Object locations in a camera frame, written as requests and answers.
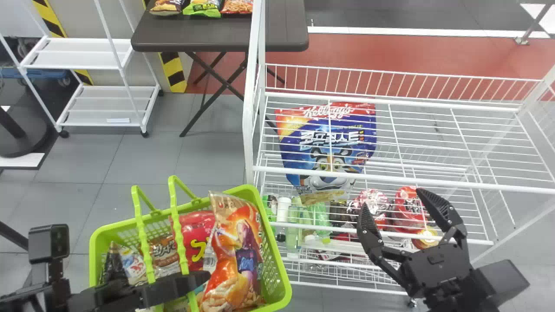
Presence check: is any white bottle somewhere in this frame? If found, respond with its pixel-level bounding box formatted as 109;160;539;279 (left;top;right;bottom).
276;197;292;242

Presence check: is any black side table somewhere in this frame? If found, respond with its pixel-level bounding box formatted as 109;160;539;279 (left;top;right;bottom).
131;0;310;138

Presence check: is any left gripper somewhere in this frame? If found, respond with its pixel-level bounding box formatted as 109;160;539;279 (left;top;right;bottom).
67;270;212;312

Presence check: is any blue cereal bag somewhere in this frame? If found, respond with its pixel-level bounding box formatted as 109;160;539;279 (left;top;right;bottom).
274;101;378;196

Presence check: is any green bottle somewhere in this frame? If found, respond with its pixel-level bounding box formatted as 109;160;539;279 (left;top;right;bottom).
310;202;333;244

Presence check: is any white shelf trolley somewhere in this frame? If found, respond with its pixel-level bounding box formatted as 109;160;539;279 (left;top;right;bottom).
0;0;164;138

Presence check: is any yellow can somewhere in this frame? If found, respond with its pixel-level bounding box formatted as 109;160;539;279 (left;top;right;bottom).
411;226;440;250

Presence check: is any yellow black striped post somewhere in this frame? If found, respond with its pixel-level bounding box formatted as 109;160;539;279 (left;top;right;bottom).
142;0;188;94
32;0;94;86

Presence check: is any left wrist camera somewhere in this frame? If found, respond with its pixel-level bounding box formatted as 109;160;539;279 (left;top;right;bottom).
28;224;71;283

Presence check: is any green basket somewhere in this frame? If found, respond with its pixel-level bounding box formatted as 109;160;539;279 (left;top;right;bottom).
89;175;293;312

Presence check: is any red noodle cup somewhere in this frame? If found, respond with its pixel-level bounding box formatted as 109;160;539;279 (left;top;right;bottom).
393;186;431;235
350;188;392;231

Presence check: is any green snack packet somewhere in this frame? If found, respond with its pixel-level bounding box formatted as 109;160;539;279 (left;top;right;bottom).
182;0;224;18

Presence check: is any black snack packet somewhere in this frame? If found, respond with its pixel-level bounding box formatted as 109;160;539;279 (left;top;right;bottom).
101;242;127;284

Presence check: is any white snack packet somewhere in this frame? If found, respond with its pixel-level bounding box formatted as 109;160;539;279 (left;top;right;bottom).
118;246;149;286

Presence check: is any orange red snack packet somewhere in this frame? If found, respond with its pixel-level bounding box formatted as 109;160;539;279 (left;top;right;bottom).
220;0;255;15

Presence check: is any dark brown snack packet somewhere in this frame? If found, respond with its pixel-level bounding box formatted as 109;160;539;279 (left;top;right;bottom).
148;0;188;17

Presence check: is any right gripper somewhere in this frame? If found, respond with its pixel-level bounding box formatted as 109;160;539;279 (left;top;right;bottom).
356;188;478;300

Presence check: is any white wire rack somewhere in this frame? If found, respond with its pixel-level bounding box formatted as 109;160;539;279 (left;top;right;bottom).
242;0;555;305

